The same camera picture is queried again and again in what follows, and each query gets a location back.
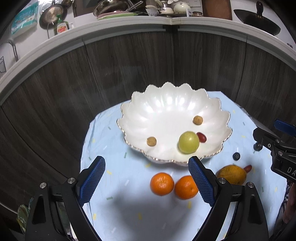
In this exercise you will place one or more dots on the metal pot with dishes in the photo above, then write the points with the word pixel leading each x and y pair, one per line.
pixel 106 7

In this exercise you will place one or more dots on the light blue patterned tablecloth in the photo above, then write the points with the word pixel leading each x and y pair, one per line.
pixel 123 206

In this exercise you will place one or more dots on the dark red jujube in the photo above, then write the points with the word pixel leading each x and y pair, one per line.
pixel 202 137

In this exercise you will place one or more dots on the green round fruit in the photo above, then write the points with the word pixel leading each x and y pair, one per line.
pixel 188 142

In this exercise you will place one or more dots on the white scalloped ceramic bowl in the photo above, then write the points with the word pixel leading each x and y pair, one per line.
pixel 165 113

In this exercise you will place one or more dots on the white teapot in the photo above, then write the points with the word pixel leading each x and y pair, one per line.
pixel 181 7

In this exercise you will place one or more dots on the orange mandarin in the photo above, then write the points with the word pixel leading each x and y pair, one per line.
pixel 162 184
pixel 186 188

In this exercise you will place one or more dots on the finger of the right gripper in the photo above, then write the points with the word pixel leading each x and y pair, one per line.
pixel 285 127
pixel 264 137

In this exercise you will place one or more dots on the black wok with lid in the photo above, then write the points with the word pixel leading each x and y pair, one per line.
pixel 257 20

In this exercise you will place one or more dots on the brown longan in bowl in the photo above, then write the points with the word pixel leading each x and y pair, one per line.
pixel 197 120

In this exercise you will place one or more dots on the large dark grape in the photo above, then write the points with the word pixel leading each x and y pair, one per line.
pixel 257 146

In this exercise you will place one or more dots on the yellow mango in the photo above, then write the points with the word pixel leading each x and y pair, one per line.
pixel 233 174

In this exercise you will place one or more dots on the green dish soap bottle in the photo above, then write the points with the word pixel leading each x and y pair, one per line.
pixel 62 26

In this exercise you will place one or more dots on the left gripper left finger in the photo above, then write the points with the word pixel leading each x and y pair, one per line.
pixel 88 180

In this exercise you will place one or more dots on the metal strainer pan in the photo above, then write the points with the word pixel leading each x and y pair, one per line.
pixel 49 18

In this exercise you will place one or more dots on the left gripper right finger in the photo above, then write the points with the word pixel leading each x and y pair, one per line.
pixel 204 179

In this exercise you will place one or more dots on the teal package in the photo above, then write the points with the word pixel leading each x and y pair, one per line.
pixel 25 19

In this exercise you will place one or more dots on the small dark blueberry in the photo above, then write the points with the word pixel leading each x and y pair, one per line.
pixel 236 156

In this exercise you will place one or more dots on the small brown longan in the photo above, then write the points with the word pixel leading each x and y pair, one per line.
pixel 151 141

